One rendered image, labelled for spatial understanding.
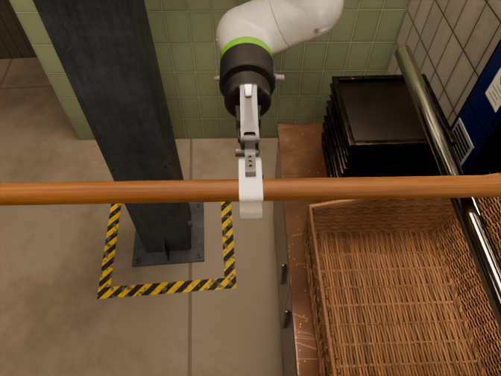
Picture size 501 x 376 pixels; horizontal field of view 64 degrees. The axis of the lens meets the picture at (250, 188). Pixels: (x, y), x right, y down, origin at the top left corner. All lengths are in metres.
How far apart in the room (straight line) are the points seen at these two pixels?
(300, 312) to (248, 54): 0.70
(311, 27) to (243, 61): 0.14
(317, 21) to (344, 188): 0.31
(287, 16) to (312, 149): 0.77
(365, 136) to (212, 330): 1.00
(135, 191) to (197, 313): 1.24
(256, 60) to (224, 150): 1.56
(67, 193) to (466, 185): 0.52
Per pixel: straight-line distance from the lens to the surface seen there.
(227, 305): 1.73
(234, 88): 0.63
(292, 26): 0.72
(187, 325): 1.72
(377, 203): 1.12
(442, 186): 0.58
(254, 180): 0.51
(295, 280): 1.15
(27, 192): 0.59
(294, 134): 1.46
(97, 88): 1.16
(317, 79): 2.01
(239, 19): 0.74
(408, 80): 0.79
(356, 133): 1.12
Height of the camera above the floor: 1.62
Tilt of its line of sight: 53 degrees down
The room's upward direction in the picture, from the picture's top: straight up
